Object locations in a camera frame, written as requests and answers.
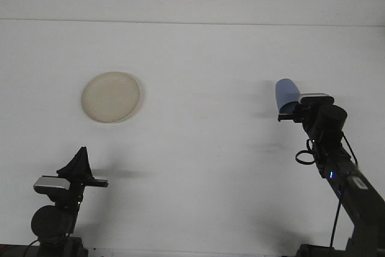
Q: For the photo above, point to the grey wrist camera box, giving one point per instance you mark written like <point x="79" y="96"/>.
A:
<point x="314" y="97"/>
<point x="51" y="183"/>

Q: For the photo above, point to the pale blue cup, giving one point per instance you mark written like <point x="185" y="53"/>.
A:
<point x="285" y="91"/>

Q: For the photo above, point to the pale round plate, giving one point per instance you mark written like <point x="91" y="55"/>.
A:
<point x="111" y="97"/>

